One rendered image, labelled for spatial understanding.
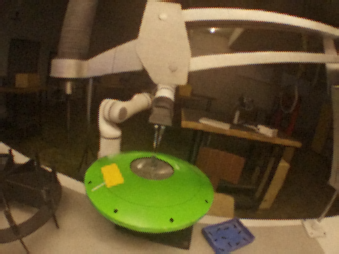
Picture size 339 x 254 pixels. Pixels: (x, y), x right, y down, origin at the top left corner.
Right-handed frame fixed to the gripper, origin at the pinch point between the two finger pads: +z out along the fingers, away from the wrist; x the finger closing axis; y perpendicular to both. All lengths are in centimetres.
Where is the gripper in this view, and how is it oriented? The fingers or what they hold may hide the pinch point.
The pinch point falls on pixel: (155, 148)
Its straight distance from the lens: 53.3
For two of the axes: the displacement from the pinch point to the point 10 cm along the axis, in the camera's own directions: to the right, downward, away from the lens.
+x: 9.9, 1.6, 0.4
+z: -1.0, 7.6, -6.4
